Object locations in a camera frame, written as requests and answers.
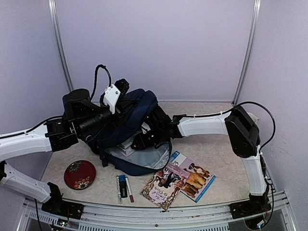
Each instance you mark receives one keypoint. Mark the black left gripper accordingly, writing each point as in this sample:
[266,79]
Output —
[121,103]

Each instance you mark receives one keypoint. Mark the navy blue student backpack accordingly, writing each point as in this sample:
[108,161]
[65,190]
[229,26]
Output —
[140,162]

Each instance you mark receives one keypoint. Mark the white Designer Fate book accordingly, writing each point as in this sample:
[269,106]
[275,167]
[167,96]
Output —
[125,147]

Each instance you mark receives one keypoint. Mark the illustrated taming shrew book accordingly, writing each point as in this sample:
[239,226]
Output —
[164,186]

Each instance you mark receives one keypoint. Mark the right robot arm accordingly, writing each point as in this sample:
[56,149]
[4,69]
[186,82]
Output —
[236,123]

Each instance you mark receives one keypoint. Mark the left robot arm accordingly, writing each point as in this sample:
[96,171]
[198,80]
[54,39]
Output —
[81,120]

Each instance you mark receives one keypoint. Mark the black blue highlighter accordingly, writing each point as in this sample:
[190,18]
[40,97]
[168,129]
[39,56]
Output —
[123,186]

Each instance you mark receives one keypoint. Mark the red floral plate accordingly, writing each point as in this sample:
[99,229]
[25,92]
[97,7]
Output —
[79,175]

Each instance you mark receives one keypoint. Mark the red white marker pen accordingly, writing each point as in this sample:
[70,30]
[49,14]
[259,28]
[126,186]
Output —
[129,190]

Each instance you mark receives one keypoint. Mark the blue white booklet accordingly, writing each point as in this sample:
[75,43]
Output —
[199,179]

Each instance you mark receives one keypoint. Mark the floral ceramic mug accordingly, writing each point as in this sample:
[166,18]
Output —
[253,117]

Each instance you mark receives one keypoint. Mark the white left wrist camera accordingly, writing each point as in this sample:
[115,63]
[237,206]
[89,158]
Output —
[113,94]

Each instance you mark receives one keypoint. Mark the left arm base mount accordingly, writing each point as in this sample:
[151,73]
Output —
[58,206]

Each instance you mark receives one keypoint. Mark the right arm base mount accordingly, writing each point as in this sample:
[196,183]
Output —
[254,205]

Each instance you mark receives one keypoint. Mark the aluminium front rail frame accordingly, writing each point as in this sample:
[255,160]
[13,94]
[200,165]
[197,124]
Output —
[99,217]

